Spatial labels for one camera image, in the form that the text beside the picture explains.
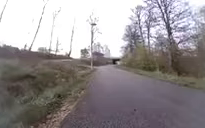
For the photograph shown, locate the dirt gravel strip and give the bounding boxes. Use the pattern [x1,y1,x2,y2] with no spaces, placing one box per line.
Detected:
[32,71,95,128]

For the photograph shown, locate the grey asphalt road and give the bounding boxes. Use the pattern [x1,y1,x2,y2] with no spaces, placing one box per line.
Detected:
[59,64,205,128]

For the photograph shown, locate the building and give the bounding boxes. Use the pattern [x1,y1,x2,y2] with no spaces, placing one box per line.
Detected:
[91,50,106,61]

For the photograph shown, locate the green bushes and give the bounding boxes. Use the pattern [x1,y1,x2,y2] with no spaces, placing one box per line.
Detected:
[122,46,159,72]

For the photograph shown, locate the row of bare trees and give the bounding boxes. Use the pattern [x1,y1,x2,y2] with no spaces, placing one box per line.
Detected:
[0,0,78,58]

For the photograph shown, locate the dark underpass bridge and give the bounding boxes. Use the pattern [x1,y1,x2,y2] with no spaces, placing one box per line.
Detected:
[110,57,122,66]

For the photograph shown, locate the grass verge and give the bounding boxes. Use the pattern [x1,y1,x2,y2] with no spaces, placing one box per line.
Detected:
[115,64,205,92]

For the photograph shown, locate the wood of bare trees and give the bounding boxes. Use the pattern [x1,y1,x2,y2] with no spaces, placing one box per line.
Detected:
[120,0,205,78]

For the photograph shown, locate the lamp post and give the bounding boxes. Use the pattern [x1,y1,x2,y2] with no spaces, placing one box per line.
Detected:
[89,22,98,70]

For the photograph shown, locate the overgrown grass bank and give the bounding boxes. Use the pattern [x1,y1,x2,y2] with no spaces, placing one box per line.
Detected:
[0,46,97,128]

